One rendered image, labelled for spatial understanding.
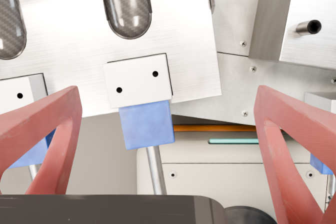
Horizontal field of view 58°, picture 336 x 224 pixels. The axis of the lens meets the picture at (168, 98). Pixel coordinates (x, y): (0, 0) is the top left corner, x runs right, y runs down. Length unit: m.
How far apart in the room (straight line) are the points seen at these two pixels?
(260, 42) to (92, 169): 1.03
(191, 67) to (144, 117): 0.06
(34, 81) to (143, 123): 0.09
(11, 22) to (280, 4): 0.22
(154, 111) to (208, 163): 0.66
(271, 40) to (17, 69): 0.22
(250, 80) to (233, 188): 0.65
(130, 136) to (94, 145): 0.95
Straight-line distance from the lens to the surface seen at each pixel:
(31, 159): 0.29
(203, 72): 0.27
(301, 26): 0.24
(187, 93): 0.27
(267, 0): 0.30
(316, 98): 0.33
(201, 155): 0.90
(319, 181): 1.02
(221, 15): 0.32
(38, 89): 0.27
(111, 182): 1.25
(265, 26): 0.29
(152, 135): 0.26
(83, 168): 1.25
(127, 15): 0.27
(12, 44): 0.30
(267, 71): 0.34
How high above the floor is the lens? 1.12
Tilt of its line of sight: 81 degrees down
